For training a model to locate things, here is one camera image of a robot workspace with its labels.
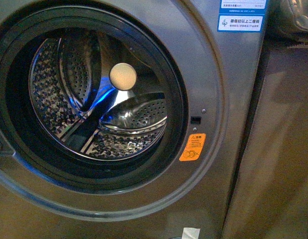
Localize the white tape strip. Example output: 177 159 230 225
181 228 200 239

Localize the stainless steel washer drum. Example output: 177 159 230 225
28 28 168 162

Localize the grey front-load washing machine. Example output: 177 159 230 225
0 0 270 239

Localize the blue white label sticker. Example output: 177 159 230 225
217 0 268 32

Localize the grey side cabinet panel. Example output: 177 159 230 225
222 37 308 239

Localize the orange warning sticker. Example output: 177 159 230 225
179 133 206 161

